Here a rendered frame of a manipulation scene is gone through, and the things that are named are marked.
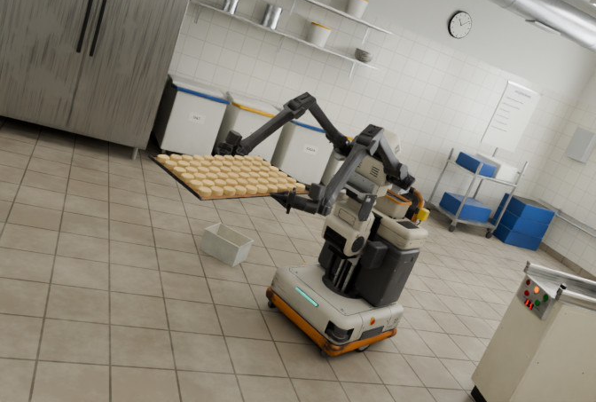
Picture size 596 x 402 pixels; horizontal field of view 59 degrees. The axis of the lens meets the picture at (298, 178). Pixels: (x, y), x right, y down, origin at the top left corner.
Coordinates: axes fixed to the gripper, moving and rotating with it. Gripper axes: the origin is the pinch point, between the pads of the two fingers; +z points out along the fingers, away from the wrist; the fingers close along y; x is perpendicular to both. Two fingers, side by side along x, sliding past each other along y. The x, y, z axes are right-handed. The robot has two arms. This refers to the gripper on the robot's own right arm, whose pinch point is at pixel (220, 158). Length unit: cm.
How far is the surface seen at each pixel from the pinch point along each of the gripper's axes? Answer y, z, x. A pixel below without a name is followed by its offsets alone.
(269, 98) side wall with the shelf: -26, -370, 2
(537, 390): -74, -10, 198
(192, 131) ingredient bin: -66, -276, -57
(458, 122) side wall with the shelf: 7, -463, 250
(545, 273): -20, -40, 191
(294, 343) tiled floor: -102, -29, 67
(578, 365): -55, -14, 215
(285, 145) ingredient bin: -62, -320, 35
